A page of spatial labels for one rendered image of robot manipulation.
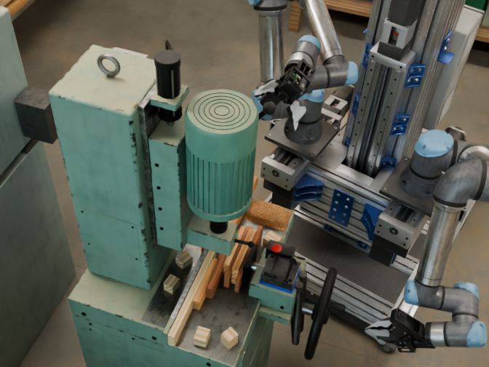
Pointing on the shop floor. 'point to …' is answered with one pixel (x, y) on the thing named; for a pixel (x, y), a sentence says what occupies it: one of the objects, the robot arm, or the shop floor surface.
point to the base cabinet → (115, 341)
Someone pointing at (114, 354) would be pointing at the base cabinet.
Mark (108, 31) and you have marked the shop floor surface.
